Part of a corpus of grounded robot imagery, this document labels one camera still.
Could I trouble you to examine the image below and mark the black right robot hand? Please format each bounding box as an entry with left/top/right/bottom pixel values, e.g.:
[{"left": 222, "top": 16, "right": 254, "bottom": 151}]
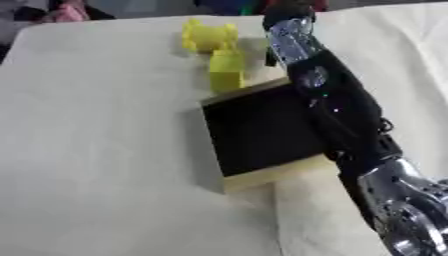
[{"left": 260, "top": 0, "right": 329, "bottom": 32}]

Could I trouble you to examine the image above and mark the yellow rectangular block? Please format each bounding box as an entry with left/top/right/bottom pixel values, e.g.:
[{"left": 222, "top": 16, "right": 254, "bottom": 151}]
[{"left": 206, "top": 49, "right": 249, "bottom": 94}]

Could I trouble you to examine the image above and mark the yellow spool-shaped toy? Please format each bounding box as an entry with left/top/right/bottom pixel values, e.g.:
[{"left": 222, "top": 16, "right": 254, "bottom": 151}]
[{"left": 178, "top": 17, "right": 242, "bottom": 54}]

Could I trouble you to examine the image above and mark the person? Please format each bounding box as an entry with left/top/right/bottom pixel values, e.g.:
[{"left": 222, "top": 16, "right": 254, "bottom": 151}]
[{"left": 12, "top": 0, "right": 118, "bottom": 24}]

